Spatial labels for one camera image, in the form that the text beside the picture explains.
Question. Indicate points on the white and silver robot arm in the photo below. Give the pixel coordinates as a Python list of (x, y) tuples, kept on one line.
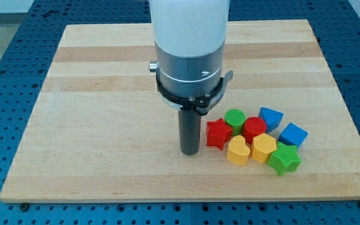
[(189, 37)]

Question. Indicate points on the yellow heart block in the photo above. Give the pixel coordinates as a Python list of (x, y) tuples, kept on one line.
[(238, 152)]

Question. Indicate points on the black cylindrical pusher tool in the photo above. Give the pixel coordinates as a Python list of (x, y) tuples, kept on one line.
[(189, 132)]

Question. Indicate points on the red star block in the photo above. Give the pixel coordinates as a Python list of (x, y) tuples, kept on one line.
[(218, 133)]

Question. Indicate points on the green cylinder block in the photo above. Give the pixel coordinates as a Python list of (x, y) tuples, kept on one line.
[(235, 118)]

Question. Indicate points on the red cylinder block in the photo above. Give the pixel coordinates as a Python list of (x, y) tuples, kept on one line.
[(253, 126)]

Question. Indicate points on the wooden board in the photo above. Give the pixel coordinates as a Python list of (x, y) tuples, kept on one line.
[(100, 133)]

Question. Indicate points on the yellow hexagon block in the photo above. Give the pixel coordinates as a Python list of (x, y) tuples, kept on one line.
[(263, 146)]

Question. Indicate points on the blue triangular block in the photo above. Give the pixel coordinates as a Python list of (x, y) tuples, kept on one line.
[(271, 117)]

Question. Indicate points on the blue cube block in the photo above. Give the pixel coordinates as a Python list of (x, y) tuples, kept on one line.
[(293, 135)]

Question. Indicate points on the green star block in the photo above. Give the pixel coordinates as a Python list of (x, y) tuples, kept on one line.
[(284, 159)]

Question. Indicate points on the blue perforated table plate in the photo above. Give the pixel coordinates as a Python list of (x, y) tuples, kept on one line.
[(24, 66)]

